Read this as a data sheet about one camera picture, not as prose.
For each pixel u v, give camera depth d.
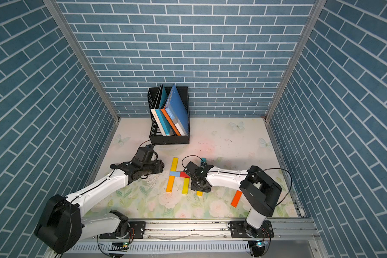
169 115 0.87
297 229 0.76
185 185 0.87
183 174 0.91
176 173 0.92
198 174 0.66
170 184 0.89
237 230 0.73
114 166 0.89
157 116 0.87
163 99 0.90
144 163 0.67
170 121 0.91
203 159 0.94
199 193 0.84
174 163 0.96
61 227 0.40
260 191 0.46
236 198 0.84
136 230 0.74
